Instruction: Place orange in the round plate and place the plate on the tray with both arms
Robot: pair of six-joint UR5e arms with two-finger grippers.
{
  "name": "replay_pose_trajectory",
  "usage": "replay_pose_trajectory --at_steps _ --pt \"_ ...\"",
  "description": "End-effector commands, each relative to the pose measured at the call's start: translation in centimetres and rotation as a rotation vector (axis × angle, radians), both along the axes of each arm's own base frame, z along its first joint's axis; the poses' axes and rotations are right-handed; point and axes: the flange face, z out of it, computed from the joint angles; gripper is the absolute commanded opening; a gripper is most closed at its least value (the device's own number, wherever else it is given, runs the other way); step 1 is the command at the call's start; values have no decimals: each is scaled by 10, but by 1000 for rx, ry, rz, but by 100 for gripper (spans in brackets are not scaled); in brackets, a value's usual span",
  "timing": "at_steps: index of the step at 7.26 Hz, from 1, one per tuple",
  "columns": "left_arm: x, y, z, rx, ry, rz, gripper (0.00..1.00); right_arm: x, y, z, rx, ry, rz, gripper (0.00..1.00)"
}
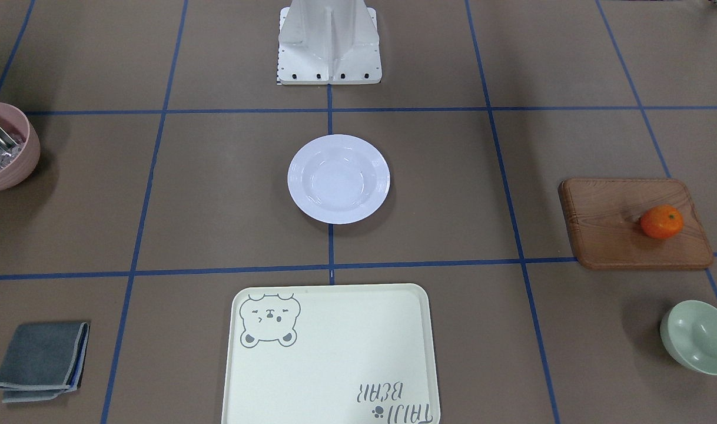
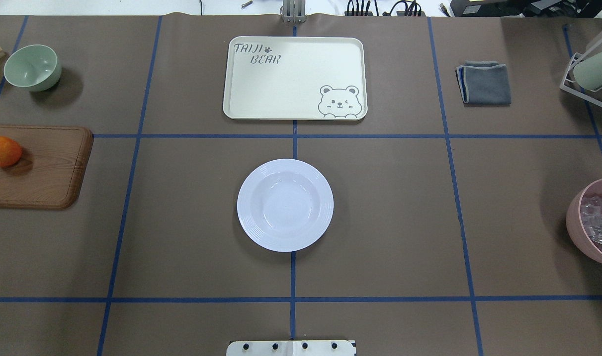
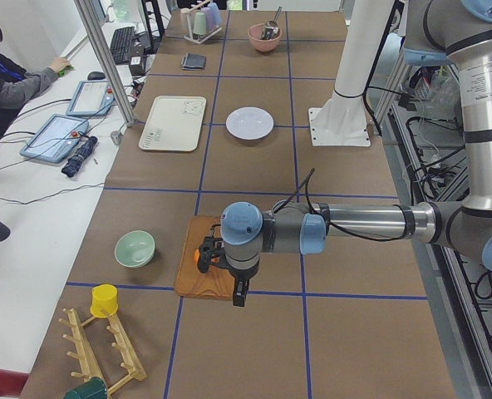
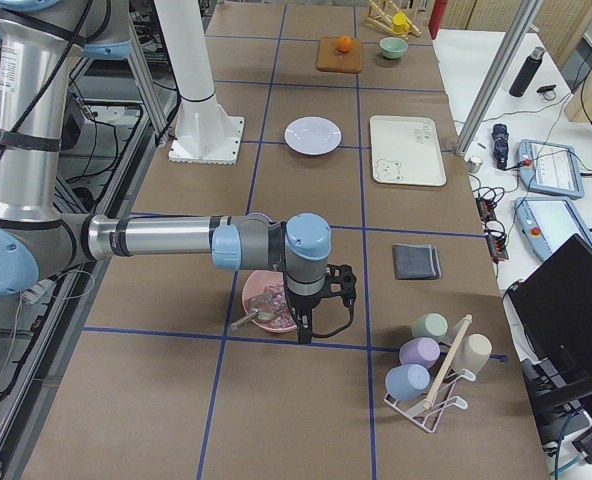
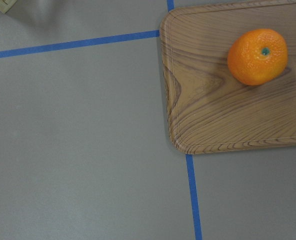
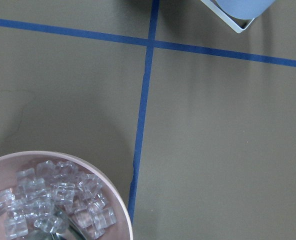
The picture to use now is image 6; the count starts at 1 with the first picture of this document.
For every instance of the clear ice cubes pile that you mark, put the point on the clear ice cubes pile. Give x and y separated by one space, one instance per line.
50 185

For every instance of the metal scoop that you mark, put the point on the metal scoop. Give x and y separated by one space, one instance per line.
57 226

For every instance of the lilac cup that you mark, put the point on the lilac cup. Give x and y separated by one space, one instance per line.
244 9

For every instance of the pink bowl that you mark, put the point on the pink bowl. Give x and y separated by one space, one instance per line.
11 163

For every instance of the white wire cup rack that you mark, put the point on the white wire cup rack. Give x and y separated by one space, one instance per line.
236 24

